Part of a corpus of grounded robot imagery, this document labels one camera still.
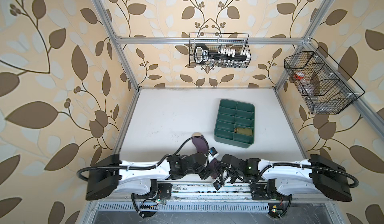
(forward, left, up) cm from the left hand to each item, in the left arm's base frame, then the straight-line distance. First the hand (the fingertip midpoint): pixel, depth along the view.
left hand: (215, 165), depth 75 cm
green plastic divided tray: (+25, -14, -1) cm, 28 cm away
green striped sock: (+21, -19, -1) cm, 28 cm away
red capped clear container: (+42, -45, +25) cm, 67 cm away
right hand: (+1, -3, -7) cm, 8 cm away
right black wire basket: (+31, -53, +27) cm, 67 cm away
